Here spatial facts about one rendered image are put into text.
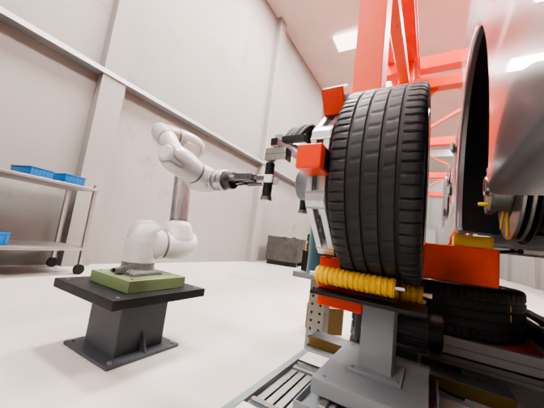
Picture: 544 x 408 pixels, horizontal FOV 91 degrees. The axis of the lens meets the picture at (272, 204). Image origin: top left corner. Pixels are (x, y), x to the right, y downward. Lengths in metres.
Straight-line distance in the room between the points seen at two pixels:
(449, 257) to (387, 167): 0.80
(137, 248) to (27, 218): 2.55
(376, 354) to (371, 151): 0.64
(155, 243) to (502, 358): 1.65
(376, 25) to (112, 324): 2.09
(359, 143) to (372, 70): 1.07
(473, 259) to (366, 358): 0.68
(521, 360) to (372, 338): 0.76
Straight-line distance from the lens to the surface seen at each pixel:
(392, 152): 0.74
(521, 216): 0.93
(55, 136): 4.04
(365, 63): 1.84
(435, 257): 1.45
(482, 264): 1.46
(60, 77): 4.22
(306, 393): 1.02
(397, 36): 3.19
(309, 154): 0.76
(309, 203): 0.83
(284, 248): 6.51
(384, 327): 1.00
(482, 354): 1.61
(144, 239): 1.48
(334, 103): 0.98
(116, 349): 1.50
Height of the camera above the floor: 0.61
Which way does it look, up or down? 7 degrees up
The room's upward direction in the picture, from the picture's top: 7 degrees clockwise
